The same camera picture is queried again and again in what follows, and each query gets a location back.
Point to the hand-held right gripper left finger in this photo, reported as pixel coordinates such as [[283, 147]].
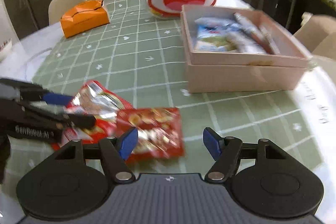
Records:
[[128, 142]]

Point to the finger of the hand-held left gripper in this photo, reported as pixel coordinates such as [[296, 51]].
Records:
[[78, 120], [56, 99]]

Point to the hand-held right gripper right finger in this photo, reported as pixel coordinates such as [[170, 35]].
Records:
[[211, 142]]

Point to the red snack packet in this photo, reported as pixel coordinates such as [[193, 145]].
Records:
[[157, 129], [102, 103]]

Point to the pink cardboard box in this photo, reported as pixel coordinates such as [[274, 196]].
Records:
[[236, 77]]

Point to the blue snack packet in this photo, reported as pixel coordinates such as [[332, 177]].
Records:
[[212, 37]]

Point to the brown stick snack packet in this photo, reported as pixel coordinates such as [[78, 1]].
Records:
[[270, 43]]

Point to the white stick snack packet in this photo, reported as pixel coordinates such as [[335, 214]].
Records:
[[246, 23]]

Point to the green checked tablecloth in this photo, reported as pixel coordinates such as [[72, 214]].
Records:
[[147, 69]]

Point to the orange tissue box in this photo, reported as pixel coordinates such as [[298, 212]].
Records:
[[84, 19]]

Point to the beige chair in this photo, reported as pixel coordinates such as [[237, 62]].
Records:
[[320, 32], [65, 1]]

